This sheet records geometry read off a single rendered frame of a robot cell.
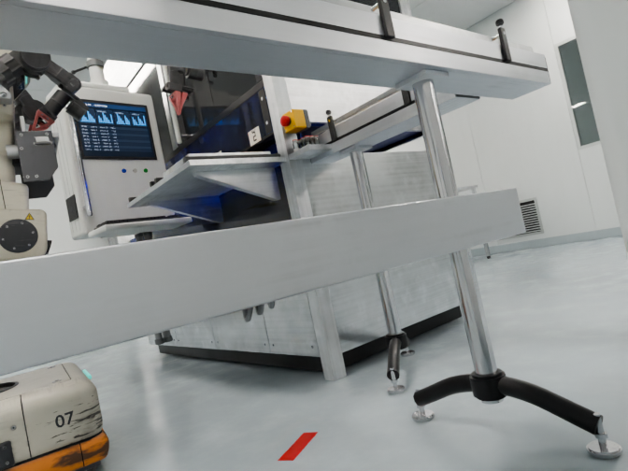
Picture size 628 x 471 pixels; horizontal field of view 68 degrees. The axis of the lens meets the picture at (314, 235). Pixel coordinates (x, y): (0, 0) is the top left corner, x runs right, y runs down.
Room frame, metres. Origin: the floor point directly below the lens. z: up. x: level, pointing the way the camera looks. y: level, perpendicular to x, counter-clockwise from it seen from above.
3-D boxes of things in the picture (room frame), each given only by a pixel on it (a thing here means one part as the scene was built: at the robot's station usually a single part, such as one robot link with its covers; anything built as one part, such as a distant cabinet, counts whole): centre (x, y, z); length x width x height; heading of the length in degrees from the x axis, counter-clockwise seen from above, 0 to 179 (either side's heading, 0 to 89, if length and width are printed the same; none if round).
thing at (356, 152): (1.72, -0.22, 0.46); 0.09 x 0.09 x 0.77; 39
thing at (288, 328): (2.88, 0.30, 0.44); 2.06 x 1.00 x 0.88; 39
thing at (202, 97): (2.34, 0.48, 1.50); 0.47 x 0.01 x 0.59; 39
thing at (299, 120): (1.74, -0.02, 0.99); 0.08 x 0.07 x 0.07; 129
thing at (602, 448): (1.08, -0.32, 0.07); 0.50 x 0.08 x 0.14; 39
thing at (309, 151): (1.76, -0.06, 0.87); 0.14 x 0.13 x 0.02; 129
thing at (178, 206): (2.14, 0.55, 0.79); 0.34 x 0.03 x 0.13; 129
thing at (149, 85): (2.76, 0.82, 1.50); 0.49 x 0.01 x 0.59; 39
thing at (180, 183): (1.95, 0.39, 0.87); 0.70 x 0.48 x 0.02; 39
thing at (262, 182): (1.75, 0.24, 0.79); 0.34 x 0.03 x 0.13; 129
